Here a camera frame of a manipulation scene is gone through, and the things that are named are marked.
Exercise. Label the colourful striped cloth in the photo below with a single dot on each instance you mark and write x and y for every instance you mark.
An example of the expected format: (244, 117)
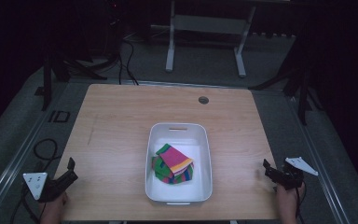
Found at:
(174, 161)

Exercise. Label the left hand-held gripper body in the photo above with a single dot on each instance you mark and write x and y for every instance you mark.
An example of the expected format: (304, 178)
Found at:
(52, 187)

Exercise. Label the person's right hand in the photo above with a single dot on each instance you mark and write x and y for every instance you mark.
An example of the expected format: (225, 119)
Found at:
(287, 203)

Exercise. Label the white metal table frame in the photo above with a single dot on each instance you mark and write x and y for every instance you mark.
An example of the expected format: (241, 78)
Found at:
(208, 24)

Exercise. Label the black tripod stand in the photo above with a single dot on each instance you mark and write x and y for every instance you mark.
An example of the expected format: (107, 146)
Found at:
(59, 67)
(303, 93)

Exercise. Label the white plastic bin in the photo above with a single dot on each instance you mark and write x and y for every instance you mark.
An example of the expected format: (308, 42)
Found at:
(199, 186)

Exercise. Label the person's left hand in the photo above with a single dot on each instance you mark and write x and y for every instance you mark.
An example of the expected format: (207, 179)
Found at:
(53, 211)

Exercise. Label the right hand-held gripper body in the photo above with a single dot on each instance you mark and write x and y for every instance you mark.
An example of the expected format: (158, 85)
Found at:
(292, 174)

